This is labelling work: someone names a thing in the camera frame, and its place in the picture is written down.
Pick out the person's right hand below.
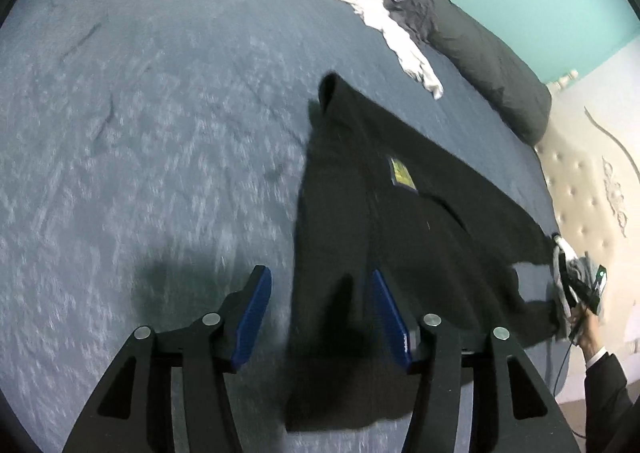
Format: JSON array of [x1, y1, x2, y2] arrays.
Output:
[[570, 305, 608, 359]]

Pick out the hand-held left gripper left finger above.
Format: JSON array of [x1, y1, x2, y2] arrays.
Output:
[[62, 264, 273, 453]]

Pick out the white crumpled garment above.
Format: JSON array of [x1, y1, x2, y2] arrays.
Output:
[[291, 0, 445, 100]]

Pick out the cream tufted headboard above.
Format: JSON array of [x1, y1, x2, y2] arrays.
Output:
[[535, 68, 636, 284]]

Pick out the person's right forearm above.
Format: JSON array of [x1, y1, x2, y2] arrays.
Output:
[[582, 350, 633, 453]]

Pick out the black white striped garment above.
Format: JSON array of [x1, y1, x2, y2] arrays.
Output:
[[550, 233, 581, 334]]

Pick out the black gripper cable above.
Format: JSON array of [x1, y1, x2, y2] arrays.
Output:
[[550, 333, 588, 441]]

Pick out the dark grey rolled duvet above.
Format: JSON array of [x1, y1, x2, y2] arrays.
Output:
[[135, 0, 553, 144]]

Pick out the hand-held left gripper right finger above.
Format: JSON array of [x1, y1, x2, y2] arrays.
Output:
[[371, 269, 583, 453]]

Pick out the dark grey crumpled garment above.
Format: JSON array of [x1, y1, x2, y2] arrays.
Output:
[[385, 0, 441, 46]]

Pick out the blue patterned bed cover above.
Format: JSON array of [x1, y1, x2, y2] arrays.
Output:
[[0, 0, 571, 453]]

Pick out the black pants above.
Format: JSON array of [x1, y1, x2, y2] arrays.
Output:
[[285, 73, 568, 434]]

